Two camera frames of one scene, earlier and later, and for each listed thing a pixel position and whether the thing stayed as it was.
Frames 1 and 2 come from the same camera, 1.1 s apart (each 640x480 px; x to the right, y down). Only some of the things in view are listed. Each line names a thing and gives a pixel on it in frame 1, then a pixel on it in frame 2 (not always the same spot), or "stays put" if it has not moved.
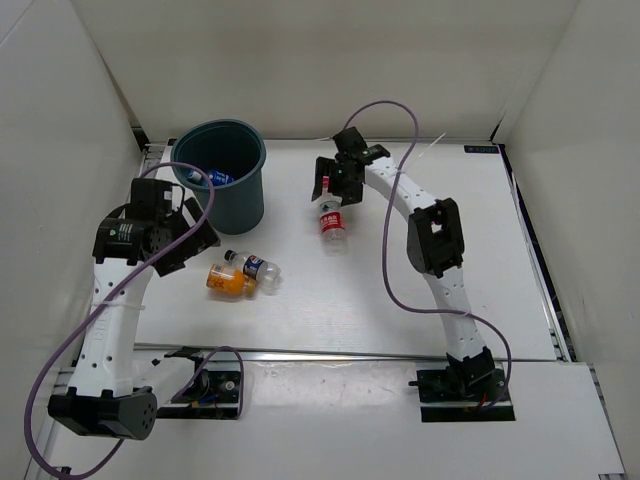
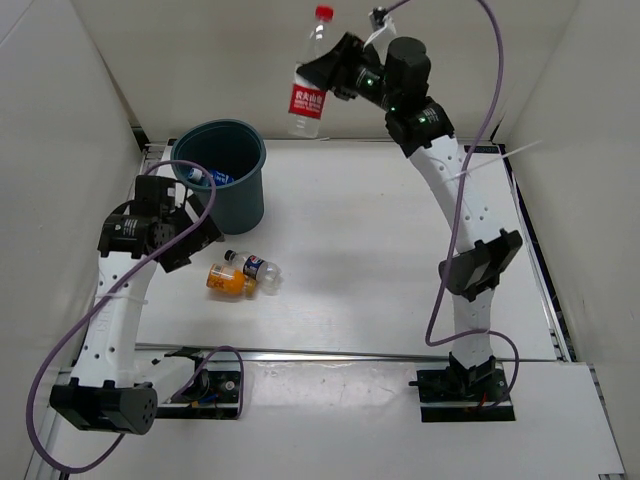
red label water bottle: (332, 222) to (308, 98)
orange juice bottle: (229, 279) stays put
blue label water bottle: (217, 178) stays put
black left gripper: (204, 238) stays put
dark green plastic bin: (232, 154) stays put
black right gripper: (324, 167) to (329, 76)
